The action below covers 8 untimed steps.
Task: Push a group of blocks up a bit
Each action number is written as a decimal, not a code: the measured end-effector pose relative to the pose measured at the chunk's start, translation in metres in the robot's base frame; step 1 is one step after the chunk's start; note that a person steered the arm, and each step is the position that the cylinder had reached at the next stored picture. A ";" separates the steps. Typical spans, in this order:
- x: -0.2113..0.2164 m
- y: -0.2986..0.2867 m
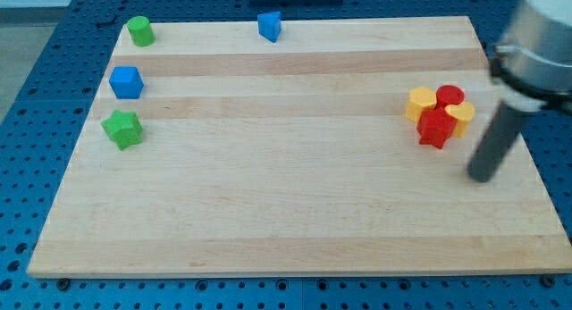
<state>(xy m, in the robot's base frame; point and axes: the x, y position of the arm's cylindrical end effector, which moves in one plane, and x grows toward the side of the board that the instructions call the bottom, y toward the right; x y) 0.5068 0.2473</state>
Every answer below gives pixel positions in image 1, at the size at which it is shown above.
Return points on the green star block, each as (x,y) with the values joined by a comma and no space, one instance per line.
(123,128)

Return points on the green cylinder block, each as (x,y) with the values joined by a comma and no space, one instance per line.
(140,31)

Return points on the wooden board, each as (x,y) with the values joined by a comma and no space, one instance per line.
(295,158)

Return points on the yellow heart block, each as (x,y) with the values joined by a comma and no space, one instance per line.
(464,114)

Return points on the blue triangle block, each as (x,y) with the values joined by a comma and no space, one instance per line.
(269,25)

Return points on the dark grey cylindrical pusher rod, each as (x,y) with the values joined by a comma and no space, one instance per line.
(500,136)

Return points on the red cylinder block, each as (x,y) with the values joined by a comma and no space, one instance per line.
(449,95)

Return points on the blue cube block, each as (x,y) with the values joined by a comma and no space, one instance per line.
(126,82)

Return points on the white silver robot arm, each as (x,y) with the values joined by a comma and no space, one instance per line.
(531,64)

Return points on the red star block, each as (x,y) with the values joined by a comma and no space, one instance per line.
(435,127)

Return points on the yellow hexagon block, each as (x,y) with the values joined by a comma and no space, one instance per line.
(420,99)

